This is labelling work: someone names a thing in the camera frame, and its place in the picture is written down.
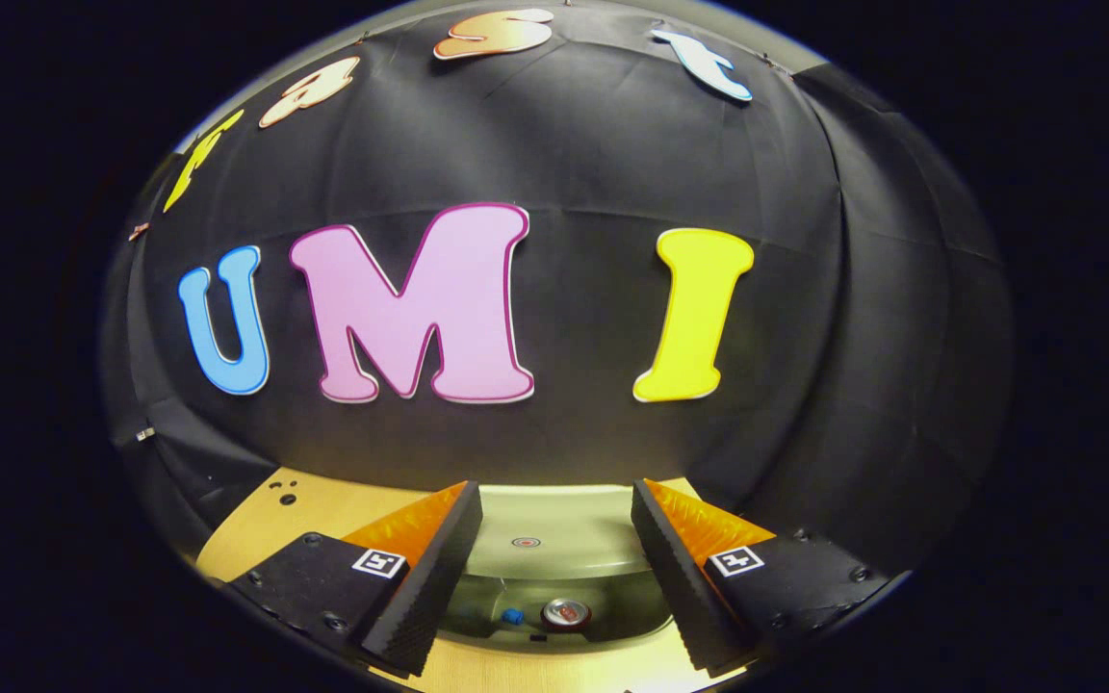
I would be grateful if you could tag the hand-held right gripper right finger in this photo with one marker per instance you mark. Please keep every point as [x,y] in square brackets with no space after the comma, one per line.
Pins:
[675,577]

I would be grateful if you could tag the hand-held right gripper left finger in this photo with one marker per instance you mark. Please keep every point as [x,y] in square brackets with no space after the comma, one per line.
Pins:
[439,577]

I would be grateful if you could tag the blue paper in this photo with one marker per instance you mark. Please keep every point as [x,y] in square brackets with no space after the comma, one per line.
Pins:
[512,616]

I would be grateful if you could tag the orange pop can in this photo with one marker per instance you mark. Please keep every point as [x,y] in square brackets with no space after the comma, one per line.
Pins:
[566,614]

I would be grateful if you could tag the pale green garbage bin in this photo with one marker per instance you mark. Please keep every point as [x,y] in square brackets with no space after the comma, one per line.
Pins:
[554,520]

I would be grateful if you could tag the wooden desktop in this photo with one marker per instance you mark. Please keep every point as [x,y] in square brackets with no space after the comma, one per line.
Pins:
[323,505]

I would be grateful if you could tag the black backdrop cloth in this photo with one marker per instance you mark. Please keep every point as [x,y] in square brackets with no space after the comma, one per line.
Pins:
[593,144]

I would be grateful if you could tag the red cloth clip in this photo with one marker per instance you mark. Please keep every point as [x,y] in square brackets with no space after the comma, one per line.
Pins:
[138,231]

